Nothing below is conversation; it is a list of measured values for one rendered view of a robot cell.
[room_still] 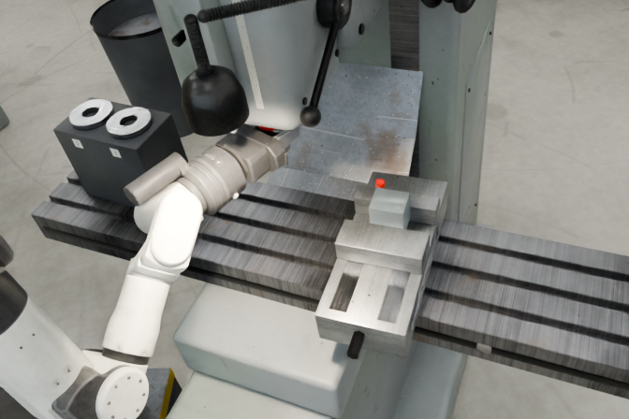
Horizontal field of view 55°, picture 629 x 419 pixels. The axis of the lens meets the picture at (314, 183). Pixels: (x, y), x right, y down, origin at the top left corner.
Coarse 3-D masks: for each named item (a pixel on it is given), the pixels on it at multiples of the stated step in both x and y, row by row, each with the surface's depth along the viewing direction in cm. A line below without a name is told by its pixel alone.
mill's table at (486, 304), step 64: (64, 192) 137; (256, 192) 129; (128, 256) 128; (192, 256) 118; (256, 256) 116; (320, 256) 114; (448, 256) 110; (512, 256) 110; (576, 256) 107; (448, 320) 100; (512, 320) 99; (576, 320) 97; (576, 384) 98
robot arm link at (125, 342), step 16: (128, 288) 85; (144, 288) 84; (160, 288) 86; (128, 304) 84; (144, 304) 84; (160, 304) 86; (112, 320) 84; (128, 320) 83; (144, 320) 84; (160, 320) 87; (112, 336) 83; (128, 336) 82; (144, 336) 83; (96, 352) 86; (112, 352) 82; (128, 352) 82; (144, 352) 83; (96, 368) 79; (144, 368) 83
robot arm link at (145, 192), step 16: (176, 160) 90; (192, 160) 93; (144, 176) 88; (160, 176) 88; (176, 176) 90; (192, 176) 90; (208, 176) 90; (128, 192) 86; (144, 192) 87; (160, 192) 90; (192, 192) 89; (208, 192) 89; (224, 192) 91; (144, 208) 90; (208, 208) 91; (144, 224) 90
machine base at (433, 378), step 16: (480, 224) 217; (416, 352) 183; (432, 352) 182; (448, 352) 182; (416, 368) 179; (432, 368) 178; (448, 368) 178; (416, 384) 175; (432, 384) 175; (448, 384) 174; (400, 400) 173; (416, 400) 172; (432, 400) 171; (448, 400) 172; (400, 416) 169; (416, 416) 169; (432, 416) 168; (448, 416) 174
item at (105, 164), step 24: (72, 120) 122; (96, 120) 121; (120, 120) 120; (144, 120) 119; (168, 120) 121; (72, 144) 123; (96, 144) 119; (120, 144) 116; (144, 144) 116; (168, 144) 123; (96, 168) 125; (120, 168) 121; (144, 168) 118; (96, 192) 132; (120, 192) 128
